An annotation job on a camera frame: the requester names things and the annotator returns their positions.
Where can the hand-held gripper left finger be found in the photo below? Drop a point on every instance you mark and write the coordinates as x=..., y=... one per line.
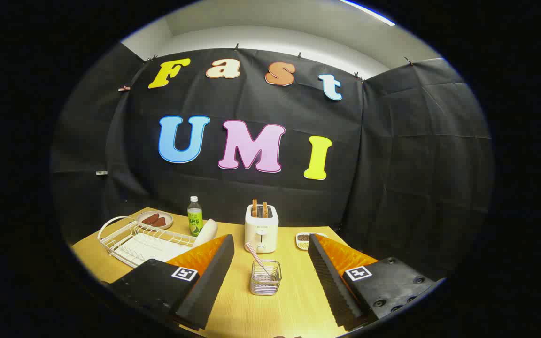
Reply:
x=212, y=281

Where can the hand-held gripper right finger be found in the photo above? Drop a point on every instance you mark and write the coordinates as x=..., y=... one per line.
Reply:
x=331, y=281

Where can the beige round plate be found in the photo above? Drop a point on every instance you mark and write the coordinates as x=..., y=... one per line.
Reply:
x=206, y=232

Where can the white divided tray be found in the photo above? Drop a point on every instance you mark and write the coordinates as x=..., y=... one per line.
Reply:
x=298, y=241

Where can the green label drink bottle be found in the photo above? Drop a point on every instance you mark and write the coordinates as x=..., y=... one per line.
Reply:
x=195, y=220

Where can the white toaster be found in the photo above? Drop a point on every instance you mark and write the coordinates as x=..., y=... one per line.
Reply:
x=261, y=234

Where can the small grey saucer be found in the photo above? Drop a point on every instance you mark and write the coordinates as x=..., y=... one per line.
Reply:
x=169, y=219

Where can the reddish brown sausage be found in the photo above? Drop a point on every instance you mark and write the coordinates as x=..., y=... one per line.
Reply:
x=150, y=218
x=159, y=222

